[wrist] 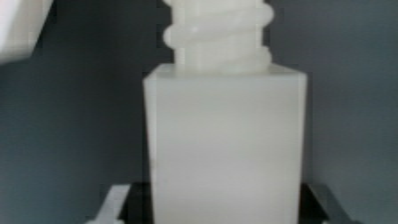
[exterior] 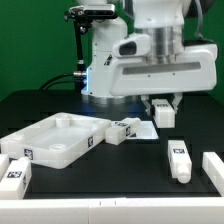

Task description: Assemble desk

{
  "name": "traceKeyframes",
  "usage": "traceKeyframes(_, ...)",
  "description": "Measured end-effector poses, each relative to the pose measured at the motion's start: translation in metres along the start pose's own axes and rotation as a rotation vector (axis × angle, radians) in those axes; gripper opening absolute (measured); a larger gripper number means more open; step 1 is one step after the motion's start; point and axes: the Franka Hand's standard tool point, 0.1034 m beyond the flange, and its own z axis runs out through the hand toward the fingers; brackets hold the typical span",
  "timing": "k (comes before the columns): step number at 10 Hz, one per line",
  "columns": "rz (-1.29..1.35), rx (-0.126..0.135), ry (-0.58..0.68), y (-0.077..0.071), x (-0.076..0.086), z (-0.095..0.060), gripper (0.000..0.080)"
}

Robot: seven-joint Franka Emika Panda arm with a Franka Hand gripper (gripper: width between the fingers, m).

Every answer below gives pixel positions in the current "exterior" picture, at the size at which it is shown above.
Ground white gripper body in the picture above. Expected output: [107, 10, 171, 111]
[109, 44, 218, 96]

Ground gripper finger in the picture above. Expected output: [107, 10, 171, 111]
[140, 95, 151, 116]
[172, 93, 183, 112]

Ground white desk top tray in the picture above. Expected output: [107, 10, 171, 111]
[0, 113, 111, 169]

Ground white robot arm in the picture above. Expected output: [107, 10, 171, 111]
[77, 0, 218, 106]

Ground white block far left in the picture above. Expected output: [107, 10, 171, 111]
[0, 154, 9, 180]

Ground white marker base plate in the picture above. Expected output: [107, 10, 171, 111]
[130, 121, 158, 140]

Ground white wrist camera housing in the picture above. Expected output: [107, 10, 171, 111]
[112, 33, 151, 58]

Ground white right wall bar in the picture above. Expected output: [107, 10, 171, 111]
[202, 152, 224, 197]

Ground white wall bar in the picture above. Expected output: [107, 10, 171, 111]
[0, 197, 224, 224]
[202, 152, 224, 197]

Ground black cable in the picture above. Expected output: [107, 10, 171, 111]
[39, 72, 85, 92]

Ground white front wall bar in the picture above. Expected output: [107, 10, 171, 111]
[0, 197, 224, 224]

